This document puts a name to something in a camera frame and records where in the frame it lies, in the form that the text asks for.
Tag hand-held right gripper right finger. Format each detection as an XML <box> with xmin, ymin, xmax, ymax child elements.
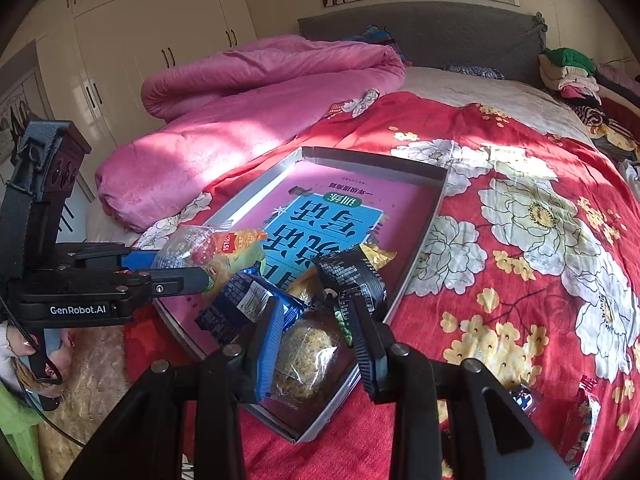
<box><xmin>344</xmin><ymin>296</ymin><xmax>575</xmax><ymax>480</ymax></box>

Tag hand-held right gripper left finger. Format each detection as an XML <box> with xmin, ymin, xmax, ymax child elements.
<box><xmin>64</xmin><ymin>297</ymin><xmax>287</xmax><ymax>480</ymax></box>

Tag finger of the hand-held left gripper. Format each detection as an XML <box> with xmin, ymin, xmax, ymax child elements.
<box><xmin>120</xmin><ymin>250</ymin><xmax>158</xmax><ymax>270</ymax></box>
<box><xmin>131</xmin><ymin>266</ymin><xmax>212</xmax><ymax>296</ymax></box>

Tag clear brown pastry packet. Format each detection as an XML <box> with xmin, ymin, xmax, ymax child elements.
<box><xmin>272</xmin><ymin>310</ymin><xmax>361</xmax><ymax>403</ymax></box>

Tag blue snack packet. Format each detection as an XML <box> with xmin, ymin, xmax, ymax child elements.
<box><xmin>194</xmin><ymin>270</ymin><xmax>307</xmax><ymax>346</ymax></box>

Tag clear bag with orange label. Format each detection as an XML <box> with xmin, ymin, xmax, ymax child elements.
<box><xmin>152</xmin><ymin>225</ymin><xmax>268</xmax><ymax>297</ymax></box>

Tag black snack packet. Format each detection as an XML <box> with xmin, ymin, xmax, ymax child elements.
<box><xmin>317</xmin><ymin>249</ymin><xmax>388</xmax><ymax>321</ymax></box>

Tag yellow brown snack packet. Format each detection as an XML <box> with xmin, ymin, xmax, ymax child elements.
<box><xmin>357</xmin><ymin>242</ymin><xmax>398</xmax><ymax>271</ymax></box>

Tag grey metal tray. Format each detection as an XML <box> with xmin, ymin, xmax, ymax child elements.
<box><xmin>152</xmin><ymin>146</ymin><xmax>448</xmax><ymax>443</ymax></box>

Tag person's left forearm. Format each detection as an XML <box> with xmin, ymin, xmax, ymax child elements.
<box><xmin>0</xmin><ymin>382</ymin><xmax>46</xmax><ymax>480</ymax></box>

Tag person's left hand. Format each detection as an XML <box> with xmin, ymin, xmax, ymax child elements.
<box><xmin>0</xmin><ymin>324</ymin><xmax>76</xmax><ymax>403</ymax></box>

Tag brown plush blanket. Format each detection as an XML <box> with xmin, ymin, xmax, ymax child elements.
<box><xmin>37</xmin><ymin>327</ymin><xmax>151</xmax><ymax>480</ymax></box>

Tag pink and blue book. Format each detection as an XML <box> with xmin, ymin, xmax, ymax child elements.
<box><xmin>200</xmin><ymin>162</ymin><xmax>443</xmax><ymax>431</ymax></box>

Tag small blue packet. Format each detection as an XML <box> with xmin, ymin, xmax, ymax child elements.
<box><xmin>509</xmin><ymin>381</ymin><xmax>545</xmax><ymax>415</ymax></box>

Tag red floral blanket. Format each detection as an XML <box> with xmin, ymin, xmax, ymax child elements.
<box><xmin>122</xmin><ymin>91</ymin><xmax>640</xmax><ymax>480</ymax></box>

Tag pink quilt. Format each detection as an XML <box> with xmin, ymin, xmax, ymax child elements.
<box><xmin>95</xmin><ymin>35</ymin><xmax>407</xmax><ymax>233</ymax></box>

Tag pink swirl candy packet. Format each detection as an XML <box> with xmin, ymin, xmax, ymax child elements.
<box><xmin>557</xmin><ymin>375</ymin><xmax>601</xmax><ymax>463</ymax></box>

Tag cream wardrobe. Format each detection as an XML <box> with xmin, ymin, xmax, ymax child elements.
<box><xmin>0</xmin><ymin>0</ymin><xmax>258</xmax><ymax>196</ymax></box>

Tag beige bed cover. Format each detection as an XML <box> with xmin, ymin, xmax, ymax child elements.
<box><xmin>380</xmin><ymin>67</ymin><xmax>601</xmax><ymax>151</ymax></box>

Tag blue floral cloth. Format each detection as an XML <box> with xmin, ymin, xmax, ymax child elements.
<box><xmin>445</xmin><ymin>65</ymin><xmax>506</xmax><ymax>81</ymax></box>

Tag blue patterned pillow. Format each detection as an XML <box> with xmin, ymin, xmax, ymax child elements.
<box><xmin>350</xmin><ymin>25</ymin><xmax>413</xmax><ymax>66</ymax></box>

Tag grey headboard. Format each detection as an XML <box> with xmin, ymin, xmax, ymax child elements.
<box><xmin>298</xmin><ymin>1</ymin><xmax>548</xmax><ymax>91</ymax></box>

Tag stack of folded clothes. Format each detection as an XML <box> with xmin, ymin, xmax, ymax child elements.
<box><xmin>539</xmin><ymin>46</ymin><xmax>640</xmax><ymax>166</ymax></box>

